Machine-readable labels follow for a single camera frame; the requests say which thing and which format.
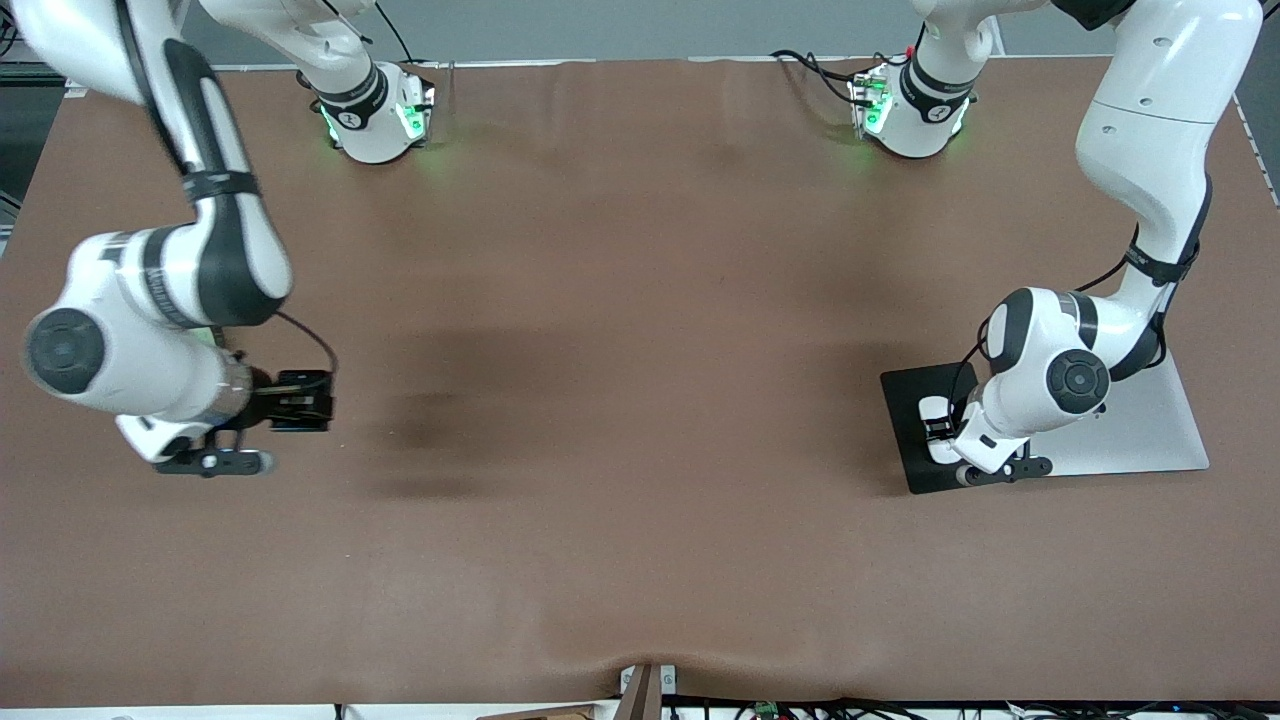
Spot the white computer mouse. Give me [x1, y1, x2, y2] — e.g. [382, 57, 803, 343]
[917, 395, 963, 467]

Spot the black phone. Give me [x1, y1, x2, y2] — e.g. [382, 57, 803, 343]
[270, 369, 337, 434]

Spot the black mouse pad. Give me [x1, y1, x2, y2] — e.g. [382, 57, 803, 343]
[879, 361, 1009, 496]

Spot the silver laptop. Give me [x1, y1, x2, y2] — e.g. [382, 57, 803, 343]
[1028, 348, 1211, 479]

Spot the brown table cover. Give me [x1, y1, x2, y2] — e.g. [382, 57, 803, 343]
[0, 55, 1280, 707]

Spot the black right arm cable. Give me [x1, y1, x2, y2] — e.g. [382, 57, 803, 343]
[274, 311, 340, 377]

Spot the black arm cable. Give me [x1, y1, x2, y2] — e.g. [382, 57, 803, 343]
[274, 311, 340, 377]
[955, 175, 1214, 421]

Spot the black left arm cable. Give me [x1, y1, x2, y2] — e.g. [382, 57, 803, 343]
[955, 175, 1214, 421]

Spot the black base cable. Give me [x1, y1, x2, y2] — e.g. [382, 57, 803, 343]
[375, 0, 423, 69]
[769, 49, 873, 107]

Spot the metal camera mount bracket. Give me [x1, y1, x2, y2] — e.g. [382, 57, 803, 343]
[618, 663, 678, 720]

